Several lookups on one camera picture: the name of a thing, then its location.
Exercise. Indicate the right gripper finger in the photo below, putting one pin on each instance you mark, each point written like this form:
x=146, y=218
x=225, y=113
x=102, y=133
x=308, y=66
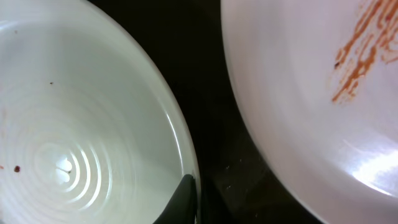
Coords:
x=182, y=207

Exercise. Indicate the pale blue plate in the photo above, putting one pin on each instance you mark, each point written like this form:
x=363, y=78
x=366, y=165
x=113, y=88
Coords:
x=90, y=131

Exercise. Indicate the white plate top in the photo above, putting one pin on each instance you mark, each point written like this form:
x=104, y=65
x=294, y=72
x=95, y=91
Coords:
x=316, y=84

